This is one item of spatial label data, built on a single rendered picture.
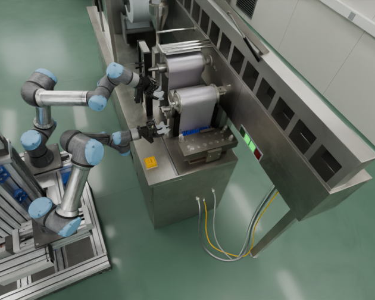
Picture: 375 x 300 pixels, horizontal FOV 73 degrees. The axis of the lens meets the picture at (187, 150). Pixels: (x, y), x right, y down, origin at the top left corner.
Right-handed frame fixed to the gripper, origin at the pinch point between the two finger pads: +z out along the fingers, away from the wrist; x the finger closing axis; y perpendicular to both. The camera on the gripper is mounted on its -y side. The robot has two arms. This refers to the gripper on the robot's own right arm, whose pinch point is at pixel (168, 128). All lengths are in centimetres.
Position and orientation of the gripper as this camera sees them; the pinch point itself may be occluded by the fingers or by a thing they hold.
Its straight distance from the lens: 167.5
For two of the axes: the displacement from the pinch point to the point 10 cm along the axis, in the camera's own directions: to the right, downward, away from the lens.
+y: 0.9, -6.1, -7.9
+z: 9.2, -2.4, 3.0
